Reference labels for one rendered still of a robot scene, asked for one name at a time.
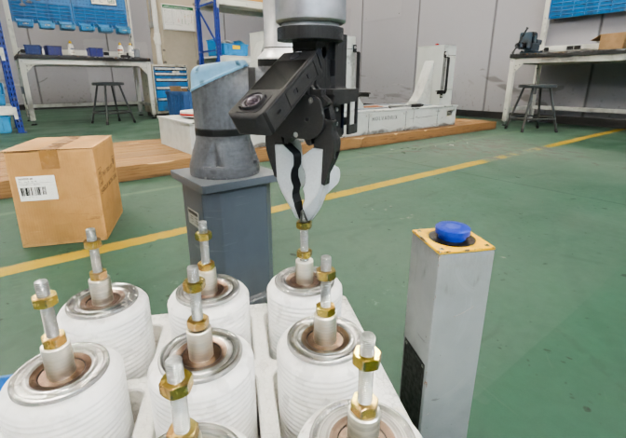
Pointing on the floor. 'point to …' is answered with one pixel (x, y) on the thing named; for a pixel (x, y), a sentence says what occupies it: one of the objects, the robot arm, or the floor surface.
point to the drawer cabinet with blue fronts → (163, 75)
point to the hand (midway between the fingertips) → (300, 210)
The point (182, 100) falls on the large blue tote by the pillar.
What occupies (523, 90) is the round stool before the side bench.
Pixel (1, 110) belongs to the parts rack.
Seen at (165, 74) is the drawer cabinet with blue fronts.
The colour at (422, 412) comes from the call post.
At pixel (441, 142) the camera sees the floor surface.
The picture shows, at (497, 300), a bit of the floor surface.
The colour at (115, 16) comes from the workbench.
